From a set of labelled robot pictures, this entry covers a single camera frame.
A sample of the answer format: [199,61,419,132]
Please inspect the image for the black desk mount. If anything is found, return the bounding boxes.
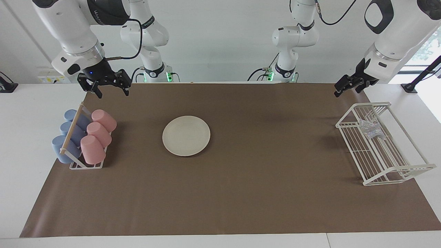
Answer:
[0,71,18,93]

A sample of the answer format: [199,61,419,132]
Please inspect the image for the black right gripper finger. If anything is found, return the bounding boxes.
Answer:
[77,73,102,99]
[112,69,132,96]

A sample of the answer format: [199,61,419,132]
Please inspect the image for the pink plastic cup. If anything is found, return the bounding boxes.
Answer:
[86,122,112,148]
[91,109,117,133]
[80,135,106,165]

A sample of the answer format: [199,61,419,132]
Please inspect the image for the white wire dish rack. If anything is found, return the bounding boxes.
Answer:
[335,101,437,186]

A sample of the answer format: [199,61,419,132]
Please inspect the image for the black left base cable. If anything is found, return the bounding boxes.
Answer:
[247,52,279,82]

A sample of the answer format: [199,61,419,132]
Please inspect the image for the cup rack with wooden bar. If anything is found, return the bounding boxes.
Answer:
[60,102,112,170]

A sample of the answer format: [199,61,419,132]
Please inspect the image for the blue plastic cup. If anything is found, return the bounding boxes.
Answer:
[64,109,92,131]
[60,121,86,147]
[52,135,82,164]

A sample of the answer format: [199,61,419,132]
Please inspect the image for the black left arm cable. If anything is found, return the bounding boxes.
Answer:
[315,0,357,25]

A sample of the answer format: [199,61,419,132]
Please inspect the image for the brown table mat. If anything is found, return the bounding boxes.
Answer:
[20,83,441,238]

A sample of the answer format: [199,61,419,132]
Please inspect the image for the white wall socket box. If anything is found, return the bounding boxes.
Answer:
[37,66,59,84]

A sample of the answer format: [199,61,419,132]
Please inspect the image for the black right base cable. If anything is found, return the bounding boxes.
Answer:
[131,67,147,83]

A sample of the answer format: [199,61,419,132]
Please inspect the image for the black clamp stand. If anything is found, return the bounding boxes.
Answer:
[401,55,441,93]

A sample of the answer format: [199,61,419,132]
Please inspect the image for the cream round plate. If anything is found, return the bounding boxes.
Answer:
[162,115,211,157]

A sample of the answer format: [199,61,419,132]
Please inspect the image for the black base cable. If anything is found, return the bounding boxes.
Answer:
[131,67,147,83]
[247,52,279,82]

